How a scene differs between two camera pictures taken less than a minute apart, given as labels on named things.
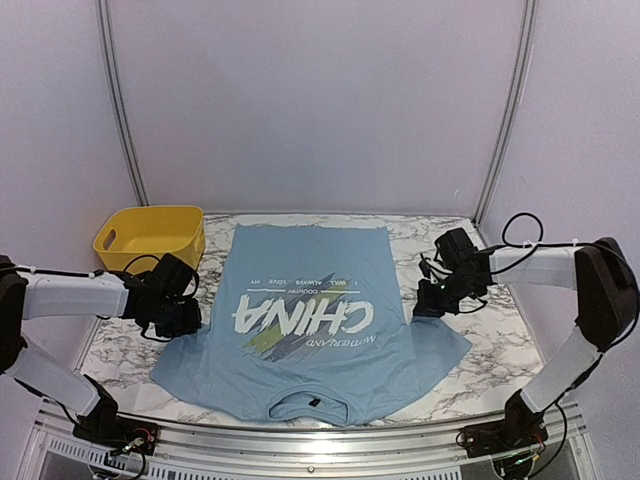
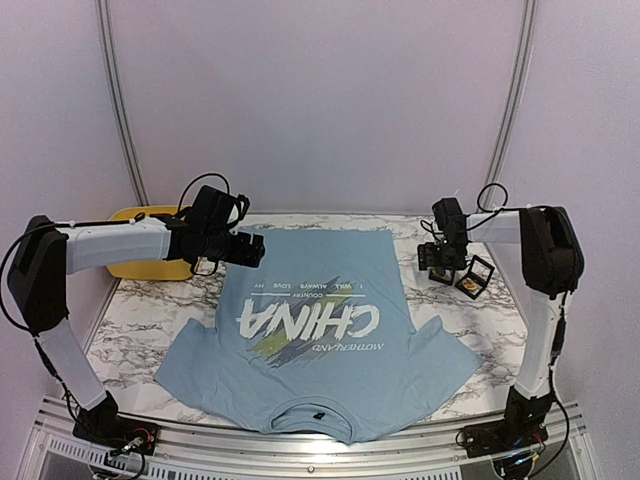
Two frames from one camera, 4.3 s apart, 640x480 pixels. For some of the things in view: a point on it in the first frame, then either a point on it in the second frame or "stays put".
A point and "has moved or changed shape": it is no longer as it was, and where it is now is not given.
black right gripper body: (445, 298) -> (450, 256)
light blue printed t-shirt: (314, 326) has moved or changed shape
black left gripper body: (171, 321) -> (215, 248)
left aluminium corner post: (121, 104) stays put
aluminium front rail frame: (51, 451) stays put
